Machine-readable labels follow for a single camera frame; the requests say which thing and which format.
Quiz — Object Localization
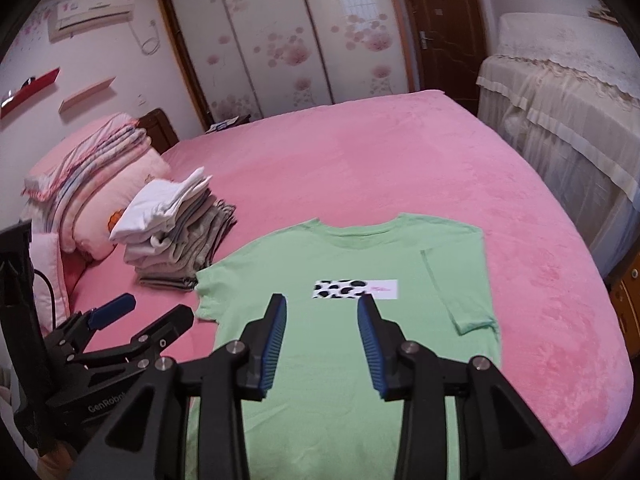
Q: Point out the stack of folded clothes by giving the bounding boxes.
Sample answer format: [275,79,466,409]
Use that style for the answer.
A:
[108,166,239,292]

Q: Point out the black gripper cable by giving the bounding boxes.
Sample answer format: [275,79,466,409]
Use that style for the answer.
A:
[32,269,57,332]

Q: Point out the brown wooden door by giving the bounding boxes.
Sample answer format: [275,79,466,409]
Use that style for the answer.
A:
[392,0,489,117]

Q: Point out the red wall shelf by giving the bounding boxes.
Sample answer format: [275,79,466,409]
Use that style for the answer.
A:
[0,66,62,120]

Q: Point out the pale wooden wall shelf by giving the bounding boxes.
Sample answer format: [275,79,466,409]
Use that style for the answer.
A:
[58,76,117,115]

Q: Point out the white air conditioner cable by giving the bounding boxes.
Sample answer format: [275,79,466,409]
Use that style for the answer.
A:
[130,17,162,56]

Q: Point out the pink bed cover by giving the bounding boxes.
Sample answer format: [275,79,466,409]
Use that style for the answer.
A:
[50,88,634,480]

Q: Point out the dark wooden headboard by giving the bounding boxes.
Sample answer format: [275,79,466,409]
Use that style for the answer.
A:
[137,108,180,157]

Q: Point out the papers on nightstand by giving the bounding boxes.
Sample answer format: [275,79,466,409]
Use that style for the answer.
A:
[205,115,252,134]

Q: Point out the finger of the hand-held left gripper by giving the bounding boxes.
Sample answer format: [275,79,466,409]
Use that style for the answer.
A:
[43,293,137,357]
[66,304,195,377]

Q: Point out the white air conditioner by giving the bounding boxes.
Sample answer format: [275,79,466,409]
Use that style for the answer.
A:
[48,0,137,42]

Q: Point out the orange wooden cabinet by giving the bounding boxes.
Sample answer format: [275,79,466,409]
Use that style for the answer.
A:
[606,249,640,352]

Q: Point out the lace covered furniture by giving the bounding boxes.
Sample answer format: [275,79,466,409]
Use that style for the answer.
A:
[474,9,640,282]

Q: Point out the floral sliding door wardrobe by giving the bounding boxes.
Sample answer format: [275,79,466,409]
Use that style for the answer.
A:
[154,0,417,132]

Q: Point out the small pink pillow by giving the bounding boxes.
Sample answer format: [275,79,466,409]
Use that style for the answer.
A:
[29,232,72,332]

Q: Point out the green t-shirt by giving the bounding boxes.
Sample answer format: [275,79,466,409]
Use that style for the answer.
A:
[186,213,502,480]

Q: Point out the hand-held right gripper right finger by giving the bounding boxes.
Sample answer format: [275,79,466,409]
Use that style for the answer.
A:
[355,293,564,480]

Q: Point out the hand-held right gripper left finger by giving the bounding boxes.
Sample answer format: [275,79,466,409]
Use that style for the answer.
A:
[80,292,289,480]

